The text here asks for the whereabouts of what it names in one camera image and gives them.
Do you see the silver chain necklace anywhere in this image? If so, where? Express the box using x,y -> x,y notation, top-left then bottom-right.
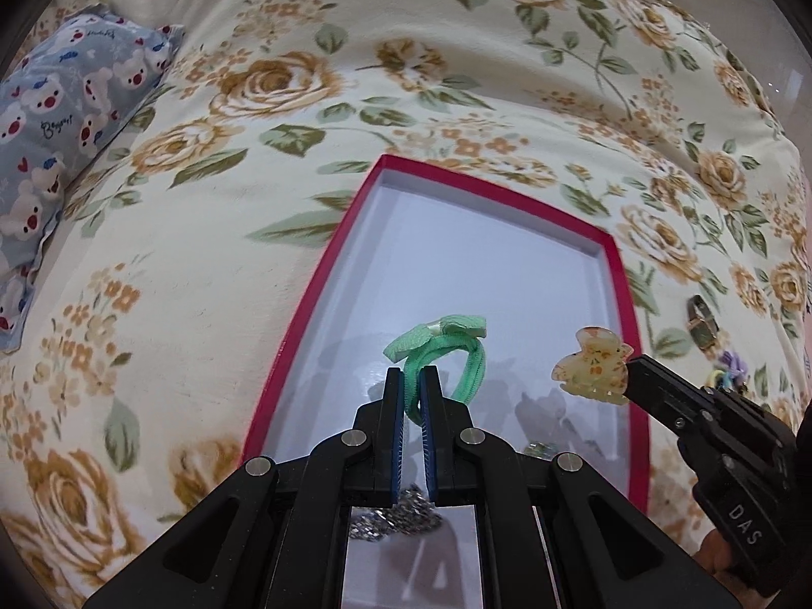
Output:
348,484 -> 445,543

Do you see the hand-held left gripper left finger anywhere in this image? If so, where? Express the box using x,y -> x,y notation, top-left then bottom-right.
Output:
82,368 -> 407,609

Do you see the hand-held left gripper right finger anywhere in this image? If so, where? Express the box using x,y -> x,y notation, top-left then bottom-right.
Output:
422,368 -> 756,609

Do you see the red shallow box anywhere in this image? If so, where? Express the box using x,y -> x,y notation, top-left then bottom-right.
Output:
241,153 -> 653,609

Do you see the floral blanket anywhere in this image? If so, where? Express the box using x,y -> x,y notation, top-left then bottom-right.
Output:
0,0 -> 812,609

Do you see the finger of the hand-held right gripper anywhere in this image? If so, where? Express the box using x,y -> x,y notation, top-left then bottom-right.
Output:
631,355 -> 715,403
623,368 -> 692,442

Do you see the green bow hair tie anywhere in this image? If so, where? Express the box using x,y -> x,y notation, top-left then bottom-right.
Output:
384,314 -> 489,423

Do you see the colourful bead chain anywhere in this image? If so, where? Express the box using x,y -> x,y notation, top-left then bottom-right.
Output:
701,368 -> 750,394

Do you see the green dial wristwatch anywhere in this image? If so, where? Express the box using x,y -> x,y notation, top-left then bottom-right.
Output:
684,295 -> 721,350

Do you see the blue bear print pillow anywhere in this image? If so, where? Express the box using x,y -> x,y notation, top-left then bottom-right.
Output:
0,5 -> 186,354

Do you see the yellow floral hair claw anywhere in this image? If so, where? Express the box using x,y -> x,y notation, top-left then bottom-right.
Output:
551,326 -> 635,405

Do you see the person's right hand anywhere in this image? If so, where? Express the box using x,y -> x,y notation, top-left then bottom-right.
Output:
694,529 -> 740,585

